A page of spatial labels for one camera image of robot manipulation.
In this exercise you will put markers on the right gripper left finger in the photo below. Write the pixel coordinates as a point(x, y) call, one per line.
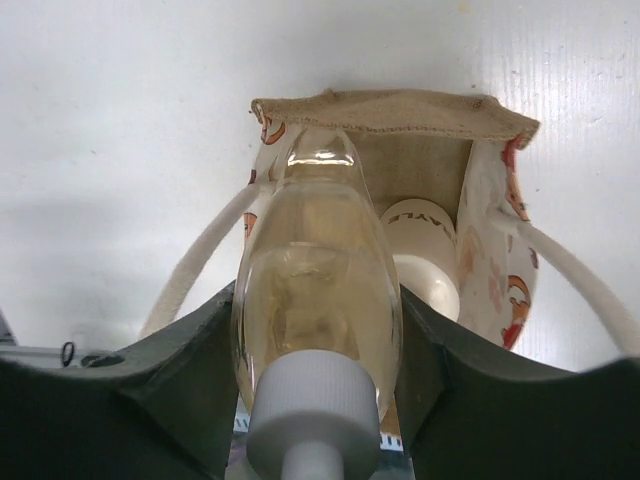
point(161, 408)

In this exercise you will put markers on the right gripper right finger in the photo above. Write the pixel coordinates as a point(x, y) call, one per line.
point(469, 409)

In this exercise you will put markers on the yellow liquid bottle white cap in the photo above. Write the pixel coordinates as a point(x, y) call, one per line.
point(316, 316)

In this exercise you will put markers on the burlap canvas tote bag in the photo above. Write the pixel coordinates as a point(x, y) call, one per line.
point(454, 155)

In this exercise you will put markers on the white round cap bottle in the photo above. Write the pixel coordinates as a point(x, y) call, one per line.
point(422, 239)

